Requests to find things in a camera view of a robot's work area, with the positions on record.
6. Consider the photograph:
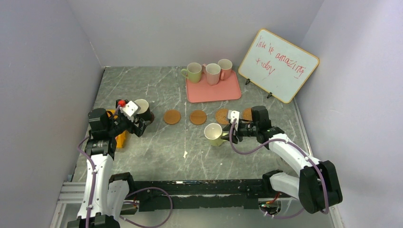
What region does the green mug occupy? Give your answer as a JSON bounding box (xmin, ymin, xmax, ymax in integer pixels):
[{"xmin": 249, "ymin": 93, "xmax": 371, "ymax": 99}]
[
  {"xmin": 204, "ymin": 123, "xmax": 228, "ymax": 146},
  {"xmin": 181, "ymin": 62, "xmax": 202, "ymax": 84}
]

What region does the pink mug back right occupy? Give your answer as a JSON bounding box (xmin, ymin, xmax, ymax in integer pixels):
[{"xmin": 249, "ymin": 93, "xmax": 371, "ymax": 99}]
[{"xmin": 218, "ymin": 59, "xmax": 233, "ymax": 80}]

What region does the black mug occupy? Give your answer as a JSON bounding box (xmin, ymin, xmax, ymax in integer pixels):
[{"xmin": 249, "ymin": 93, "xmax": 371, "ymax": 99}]
[{"xmin": 134, "ymin": 99, "xmax": 154, "ymax": 123}]

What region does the pink serving tray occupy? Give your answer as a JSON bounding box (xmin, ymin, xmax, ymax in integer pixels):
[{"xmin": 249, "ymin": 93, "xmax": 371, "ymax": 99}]
[{"xmin": 185, "ymin": 70, "xmax": 241, "ymax": 103}]

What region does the yellow plastic bin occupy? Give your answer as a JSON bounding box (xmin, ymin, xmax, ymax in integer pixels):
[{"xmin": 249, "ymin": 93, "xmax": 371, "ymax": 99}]
[{"xmin": 106, "ymin": 109, "xmax": 128, "ymax": 149}]

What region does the whiteboard with red writing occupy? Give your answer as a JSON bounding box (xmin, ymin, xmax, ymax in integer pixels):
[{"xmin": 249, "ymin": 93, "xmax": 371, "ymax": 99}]
[{"xmin": 238, "ymin": 29, "xmax": 320, "ymax": 104}]

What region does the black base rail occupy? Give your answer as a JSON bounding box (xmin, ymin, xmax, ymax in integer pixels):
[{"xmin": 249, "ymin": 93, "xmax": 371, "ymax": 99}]
[{"xmin": 125, "ymin": 179, "xmax": 288, "ymax": 212}]

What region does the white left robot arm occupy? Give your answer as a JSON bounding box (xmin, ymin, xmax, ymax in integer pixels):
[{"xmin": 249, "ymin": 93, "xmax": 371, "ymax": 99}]
[{"xmin": 67, "ymin": 99, "xmax": 154, "ymax": 228}]

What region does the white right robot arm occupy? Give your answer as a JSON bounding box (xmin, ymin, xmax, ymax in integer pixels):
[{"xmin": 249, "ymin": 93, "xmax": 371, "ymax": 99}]
[{"xmin": 222, "ymin": 105, "xmax": 343, "ymax": 214}]

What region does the pink mug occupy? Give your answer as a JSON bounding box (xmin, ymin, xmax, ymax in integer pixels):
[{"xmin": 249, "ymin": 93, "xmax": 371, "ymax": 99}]
[
  {"xmin": 218, "ymin": 59, "xmax": 233, "ymax": 80},
  {"xmin": 202, "ymin": 63, "xmax": 221, "ymax": 86}
]

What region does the light wooden coaster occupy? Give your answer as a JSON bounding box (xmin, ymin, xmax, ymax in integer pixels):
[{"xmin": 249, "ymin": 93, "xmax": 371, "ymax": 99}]
[
  {"xmin": 163, "ymin": 109, "xmax": 181, "ymax": 125},
  {"xmin": 190, "ymin": 110, "xmax": 207, "ymax": 125}
]

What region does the pink mug centre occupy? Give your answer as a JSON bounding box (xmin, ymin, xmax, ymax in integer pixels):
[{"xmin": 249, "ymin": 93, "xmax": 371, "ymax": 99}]
[{"xmin": 202, "ymin": 63, "xmax": 221, "ymax": 86}]

